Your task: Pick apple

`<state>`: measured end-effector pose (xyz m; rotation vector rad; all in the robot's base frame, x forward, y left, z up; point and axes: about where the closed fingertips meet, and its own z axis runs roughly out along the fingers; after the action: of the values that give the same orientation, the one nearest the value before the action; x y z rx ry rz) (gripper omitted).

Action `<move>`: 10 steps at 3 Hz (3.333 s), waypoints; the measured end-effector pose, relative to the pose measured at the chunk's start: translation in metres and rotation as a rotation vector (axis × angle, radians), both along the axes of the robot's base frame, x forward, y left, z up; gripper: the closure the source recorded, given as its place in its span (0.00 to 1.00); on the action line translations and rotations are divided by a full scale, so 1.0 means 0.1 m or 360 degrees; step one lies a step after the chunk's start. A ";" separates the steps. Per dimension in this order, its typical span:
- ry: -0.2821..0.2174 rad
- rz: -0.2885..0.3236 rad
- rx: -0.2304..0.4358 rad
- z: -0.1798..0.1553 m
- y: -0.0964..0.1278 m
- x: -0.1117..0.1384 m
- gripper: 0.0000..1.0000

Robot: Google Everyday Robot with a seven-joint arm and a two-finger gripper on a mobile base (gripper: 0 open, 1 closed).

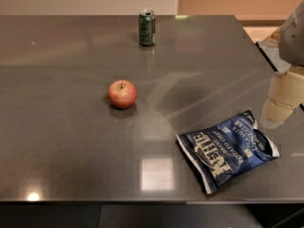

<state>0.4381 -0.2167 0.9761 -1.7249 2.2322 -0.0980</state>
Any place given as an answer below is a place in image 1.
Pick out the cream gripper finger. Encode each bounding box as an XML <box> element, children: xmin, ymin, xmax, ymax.
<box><xmin>260</xmin><ymin>66</ymin><xmax>304</xmax><ymax>129</ymax></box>

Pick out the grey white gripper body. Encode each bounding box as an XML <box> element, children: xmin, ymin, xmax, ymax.
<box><xmin>278</xmin><ymin>1</ymin><xmax>304</xmax><ymax>67</ymax></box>

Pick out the red apple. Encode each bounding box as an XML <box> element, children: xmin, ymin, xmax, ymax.
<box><xmin>107</xmin><ymin>80</ymin><xmax>137</xmax><ymax>109</ymax></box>

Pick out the blue Kettle chips bag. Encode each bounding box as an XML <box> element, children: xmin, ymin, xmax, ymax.
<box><xmin>177</xmin><ymin>109</ymin><xmax>280</xmax><ymax>195</ymax></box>

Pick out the green soda can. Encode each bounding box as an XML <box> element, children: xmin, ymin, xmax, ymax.
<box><xmin>138</xmin><ymin>9</ymin><xmax>155</xmax><ymax>47</ymax></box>

